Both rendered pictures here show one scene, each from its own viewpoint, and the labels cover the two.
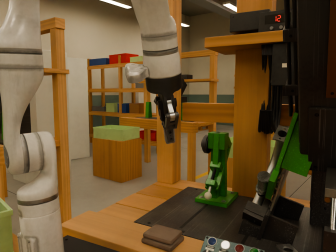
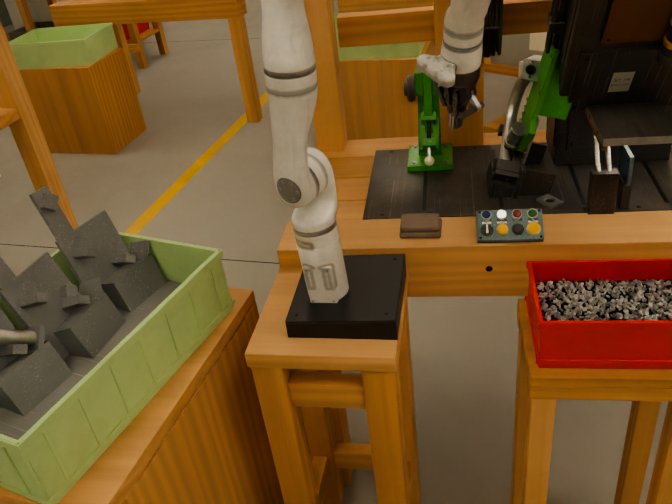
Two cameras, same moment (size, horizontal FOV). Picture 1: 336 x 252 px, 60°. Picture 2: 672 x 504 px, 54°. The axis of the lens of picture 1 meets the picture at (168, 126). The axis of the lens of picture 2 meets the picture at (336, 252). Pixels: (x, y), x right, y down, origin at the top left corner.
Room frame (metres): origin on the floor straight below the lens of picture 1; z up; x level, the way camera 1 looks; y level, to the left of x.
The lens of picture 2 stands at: (-0.45, 0.64, 1.75)
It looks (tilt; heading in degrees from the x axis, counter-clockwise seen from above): 33 degrees down; 342
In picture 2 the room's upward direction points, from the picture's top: 8 degrees counter-clockwise
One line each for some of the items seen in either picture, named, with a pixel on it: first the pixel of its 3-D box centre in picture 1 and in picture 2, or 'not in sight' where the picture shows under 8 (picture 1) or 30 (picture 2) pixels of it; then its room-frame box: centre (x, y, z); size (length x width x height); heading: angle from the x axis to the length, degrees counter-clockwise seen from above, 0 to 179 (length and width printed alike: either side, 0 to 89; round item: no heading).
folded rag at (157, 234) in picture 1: (162, 236); (420, 225); (0.79, 0.01, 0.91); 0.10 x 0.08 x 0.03; 58
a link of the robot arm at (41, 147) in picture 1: (35, 168); (308, 193); (0.68, 0.32, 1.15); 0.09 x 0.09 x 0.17; 37
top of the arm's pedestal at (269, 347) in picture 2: not in sight; (332, 314); (0.68, 0.30, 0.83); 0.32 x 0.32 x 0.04; 59
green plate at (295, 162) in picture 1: (298, 147); (553, 85); (0.82, -0.37, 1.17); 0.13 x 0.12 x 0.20; 61
